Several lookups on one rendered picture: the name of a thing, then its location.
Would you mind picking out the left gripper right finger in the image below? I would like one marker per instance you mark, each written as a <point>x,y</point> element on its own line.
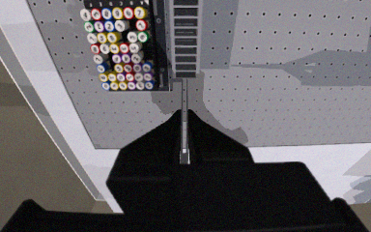
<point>212,145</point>

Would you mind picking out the green-capped vial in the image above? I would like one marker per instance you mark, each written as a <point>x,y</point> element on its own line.
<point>144,36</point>

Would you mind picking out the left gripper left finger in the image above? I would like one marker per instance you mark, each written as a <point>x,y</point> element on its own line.
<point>156,145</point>

